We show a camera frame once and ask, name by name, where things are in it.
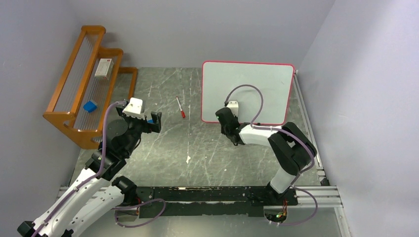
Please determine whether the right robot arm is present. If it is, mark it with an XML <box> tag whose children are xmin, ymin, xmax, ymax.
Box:
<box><xmin>215</xmin><ymin>107</ymin><xmax>317</xmax><ymax>205</ymax></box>

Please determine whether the orange wooden shelf rack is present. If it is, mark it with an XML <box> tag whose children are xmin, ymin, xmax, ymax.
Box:
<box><xmin>43</xmin><ymin>25</ymin><xmax>138</xmax><ymax>150</ymax></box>

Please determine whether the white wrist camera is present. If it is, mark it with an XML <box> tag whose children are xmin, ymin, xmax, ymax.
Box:
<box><xmin>225</xmin><ymin>100</ymin><xmax>239</xmax><ymax>118</ymax></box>
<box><xmin>123</xmin><ymin>97</ymin><xmax>145</xmax><ymax>119</ymax></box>

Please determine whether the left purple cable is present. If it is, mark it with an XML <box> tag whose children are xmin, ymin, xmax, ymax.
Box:
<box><xmin>31</xmin><ymin>100</ymin><xmax>167</xmax><ymax>237</ymax></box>

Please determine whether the red framed whiteboard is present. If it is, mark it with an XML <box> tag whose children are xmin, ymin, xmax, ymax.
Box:
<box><xmin>201</xmin><ymin>61</ymin><xmax>295</xmax><ymax>125</ymax></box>

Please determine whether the purple cable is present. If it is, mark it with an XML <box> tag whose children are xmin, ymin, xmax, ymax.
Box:
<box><xmin>224</xmin><ymin>84</ymin><xmax>319</xmax><ymax>227</ymax></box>
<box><xmin>31</xmin><ymin>100</ymin><xmax>167</xmax><ymax>237</ymax></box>

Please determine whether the white red cardboard box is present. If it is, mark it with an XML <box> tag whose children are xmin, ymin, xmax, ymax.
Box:
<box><xmin>94</xmin><ymin>58</ymin><xmax>114</xmax><ymax>80</ymax></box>

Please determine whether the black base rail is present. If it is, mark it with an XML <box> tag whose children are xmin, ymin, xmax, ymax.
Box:
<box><xmin>123</xmin><ymin>186</ymin><xmax>298</xmax><ymax>218</ymax></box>

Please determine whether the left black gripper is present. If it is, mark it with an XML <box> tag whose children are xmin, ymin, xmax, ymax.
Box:
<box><xmin>117</xmin><ymin>105</ymin><xmax>161</xmax><ymax>155</ymax></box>

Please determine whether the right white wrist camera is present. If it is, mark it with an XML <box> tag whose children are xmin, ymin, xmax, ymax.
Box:
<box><xmin>225</xmin><ymin>100</ymin><xmax>239</xmax><ymax>118</ymax></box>

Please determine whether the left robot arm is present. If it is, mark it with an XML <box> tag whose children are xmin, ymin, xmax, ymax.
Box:
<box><xmin>17</xmin><ymin>101</ymin><xmax>162</xmax><ymax>237</ymax></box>

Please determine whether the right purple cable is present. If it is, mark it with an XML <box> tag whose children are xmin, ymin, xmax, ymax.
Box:
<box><xmin>224</xmin><ymin>84</ymin><xmax>319</xmax><ymax>227</ymax></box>

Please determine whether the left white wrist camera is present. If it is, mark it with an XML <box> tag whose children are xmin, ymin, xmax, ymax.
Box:
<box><xmin>123</xmin><ymin>97</ymin><xmax>145</xmax><ymax>119</ymax></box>

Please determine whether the blue eraser on shelf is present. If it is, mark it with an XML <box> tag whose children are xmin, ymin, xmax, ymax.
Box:
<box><xmin>83</xmin><ymin>100</ymin><xmax>98</xmax><ymax>113</ymax></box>

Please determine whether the red capped whiteboard marker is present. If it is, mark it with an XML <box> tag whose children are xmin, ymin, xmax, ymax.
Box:
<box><xmin>176</xmin><ymin>96</ymin><xmax>186</xmax><ymax>119</ymax></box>

